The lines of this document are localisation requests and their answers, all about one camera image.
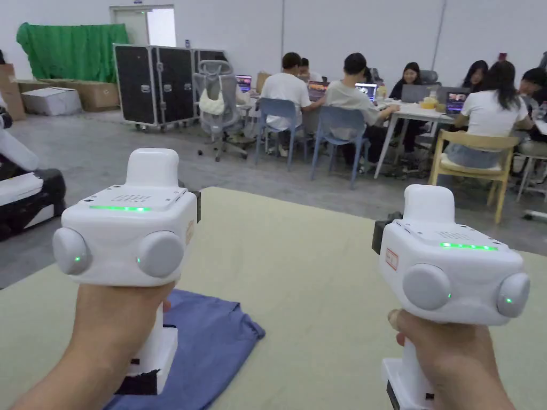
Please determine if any person's left forearm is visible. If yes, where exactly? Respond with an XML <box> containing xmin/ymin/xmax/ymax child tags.
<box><xmin>7</xmin><ymin>365</ymin><xmax>126</xmax><ymax>410</ymax></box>

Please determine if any bed with pale green sheet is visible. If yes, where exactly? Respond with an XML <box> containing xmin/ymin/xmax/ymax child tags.
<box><xmin>0</xmin><ymin>186</ymin><xmax>547</xmax><ymax>410</ymax></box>

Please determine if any long brown carton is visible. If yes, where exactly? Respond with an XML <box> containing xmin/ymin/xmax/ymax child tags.
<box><xmin>17</xmin><ymin>78</ymin><xmax>121</xmax><ymax>113</ymax></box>

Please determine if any white and black robot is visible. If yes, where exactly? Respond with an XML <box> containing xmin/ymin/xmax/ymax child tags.
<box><xmin>0</xmin><ymin>50</ymin><xmax>68</xmax><ymax>242</ymax></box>

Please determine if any tall brown carton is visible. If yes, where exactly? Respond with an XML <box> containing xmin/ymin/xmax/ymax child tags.
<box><xmin>0</xmin><ymin>64</ymin><xmax>27</xmax><ymax>122</ymax></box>

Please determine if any group of people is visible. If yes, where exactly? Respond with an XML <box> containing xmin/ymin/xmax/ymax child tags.
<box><xmin>258</xmin><ymin>52</ymin><xmax>547</xmax><ymax>176</ymax></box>

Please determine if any person's right hand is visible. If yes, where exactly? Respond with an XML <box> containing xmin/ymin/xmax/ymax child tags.
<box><xmin>387</xmin><ymin>309</ymin><xmax>510</xmax><ymax>400</ymax></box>

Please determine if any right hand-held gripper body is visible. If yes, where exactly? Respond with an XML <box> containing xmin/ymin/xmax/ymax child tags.
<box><xmin>372</xmin><ymin>184</ymin><xmax>532</xmax><ymax>410</ymax></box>

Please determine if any person's left hand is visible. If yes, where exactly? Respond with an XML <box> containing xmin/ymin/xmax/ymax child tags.
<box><xmin>54</xmin><ymin>281</ymin><xmax>173</xmax><ymax>387</ymax></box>

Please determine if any white door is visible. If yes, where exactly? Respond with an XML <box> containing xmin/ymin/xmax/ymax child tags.
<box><xmin>108</xmin><ymin>4</ymin><xmax>176</xmax><ymax>48</ymax></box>

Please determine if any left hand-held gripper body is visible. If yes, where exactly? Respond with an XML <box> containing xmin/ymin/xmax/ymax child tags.
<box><xmin>52</xmin><ymin>148</ymin><xmax>201</xmax><ymax>396</ymax></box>

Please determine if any blue shirt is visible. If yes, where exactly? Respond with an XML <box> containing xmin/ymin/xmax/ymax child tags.
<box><xmin>102</xmin><ymin>289</ymin><xmax>266</xmax><ymax>410</ymax></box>

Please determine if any white box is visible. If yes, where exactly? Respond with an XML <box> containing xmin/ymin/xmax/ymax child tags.
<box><xmin>21</xmin><ymin>87</ymin><xmax>83</xmax><ymax>117</ymax></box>

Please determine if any person's right forearm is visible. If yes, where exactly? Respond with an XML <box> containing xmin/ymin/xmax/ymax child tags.
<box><xmin>431</xmin><ymin>395</ymin><xmax>517</xmax><ymax>410</ymax></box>

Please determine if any grey office chair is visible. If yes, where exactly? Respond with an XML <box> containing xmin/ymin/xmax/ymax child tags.
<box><xmin>191</xmin><ymin>59</ymin><xmax>252</xmax><ymax>163</ymax></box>

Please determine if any black flight case on wheels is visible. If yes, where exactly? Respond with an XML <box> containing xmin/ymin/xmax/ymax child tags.
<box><xmin>113</xmin><ymin>42</ymin><xmax>228</xmax><ymax>131</ymax></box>

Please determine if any white table with laptops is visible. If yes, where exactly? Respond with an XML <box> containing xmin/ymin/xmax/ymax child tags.
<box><xmin>239</xmin><ymin>74</ymin><xmax>547</xmax><ymax>180</ymax></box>

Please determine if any light blue plastic chair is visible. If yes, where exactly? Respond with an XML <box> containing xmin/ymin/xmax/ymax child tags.
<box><xmin>254</xmin><ymin>97</ymin><xmax>316</xmax><ymax>166</ymax></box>
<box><xmin>310</xmin><ymin>105</ymin><xmax>371</xmax><ymax>190</ymax></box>

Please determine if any green cloth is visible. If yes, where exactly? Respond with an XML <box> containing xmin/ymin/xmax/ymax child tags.
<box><xmin>16</xmin><ymin>22</ymin><xmax>130</xmax><ymax>84</ymax></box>

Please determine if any wooden chair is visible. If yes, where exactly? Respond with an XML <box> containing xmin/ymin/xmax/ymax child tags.
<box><xmin>428</xmin><ymin>129</ymin><xmax>520</xmax><ymax>226</ymax></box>

